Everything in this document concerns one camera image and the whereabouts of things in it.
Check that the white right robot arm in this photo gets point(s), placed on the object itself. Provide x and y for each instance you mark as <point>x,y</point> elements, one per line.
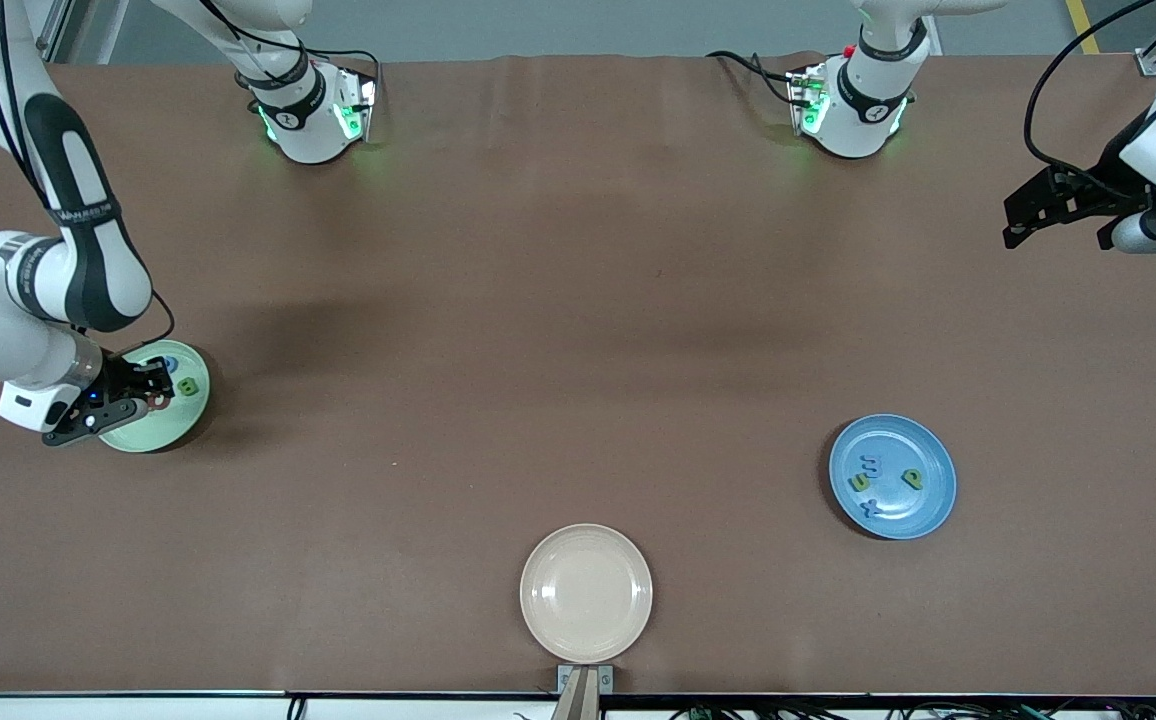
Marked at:
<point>88,280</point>

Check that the green letter d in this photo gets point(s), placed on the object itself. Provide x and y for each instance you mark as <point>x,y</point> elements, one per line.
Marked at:
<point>912,479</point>

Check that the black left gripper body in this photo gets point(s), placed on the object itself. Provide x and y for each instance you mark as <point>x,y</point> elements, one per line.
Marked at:
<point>1104,194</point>

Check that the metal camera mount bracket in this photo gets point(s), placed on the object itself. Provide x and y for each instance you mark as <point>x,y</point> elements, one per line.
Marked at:
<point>585,685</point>

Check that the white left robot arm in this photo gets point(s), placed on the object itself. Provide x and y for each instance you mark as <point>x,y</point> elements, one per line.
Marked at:
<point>863,110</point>

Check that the brown table mat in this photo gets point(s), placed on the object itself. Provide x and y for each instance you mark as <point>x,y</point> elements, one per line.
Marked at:
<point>578,250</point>

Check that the mint green plate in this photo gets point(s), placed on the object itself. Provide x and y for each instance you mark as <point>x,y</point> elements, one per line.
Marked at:
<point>163,425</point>

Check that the green letter u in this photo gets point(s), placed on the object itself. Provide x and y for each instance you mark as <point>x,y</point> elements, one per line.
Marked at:
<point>859,484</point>

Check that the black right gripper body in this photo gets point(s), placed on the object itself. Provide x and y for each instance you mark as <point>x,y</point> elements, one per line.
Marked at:
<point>122,378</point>

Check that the beige plate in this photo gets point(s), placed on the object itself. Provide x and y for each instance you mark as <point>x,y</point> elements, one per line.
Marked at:
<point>586,593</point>

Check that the blue letter m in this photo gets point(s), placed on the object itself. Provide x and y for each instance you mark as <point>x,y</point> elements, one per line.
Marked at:
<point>872,464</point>

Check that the green letter B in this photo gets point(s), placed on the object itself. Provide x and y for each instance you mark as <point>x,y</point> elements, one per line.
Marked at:
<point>189,386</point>

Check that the blue plate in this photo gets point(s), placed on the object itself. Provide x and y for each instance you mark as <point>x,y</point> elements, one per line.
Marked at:
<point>923,515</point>

